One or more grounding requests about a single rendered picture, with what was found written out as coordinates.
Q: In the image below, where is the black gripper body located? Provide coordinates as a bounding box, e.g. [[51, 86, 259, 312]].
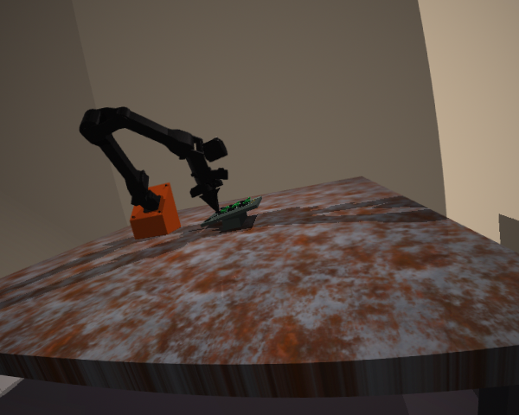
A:
[[190, 164, 223, 198]]

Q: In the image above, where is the grey switch panel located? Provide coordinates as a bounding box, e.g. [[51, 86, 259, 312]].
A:
[[200, 196, 262, 230]]

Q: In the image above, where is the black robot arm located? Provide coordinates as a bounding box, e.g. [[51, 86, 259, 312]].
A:
[[79, 107, 227, 213]]

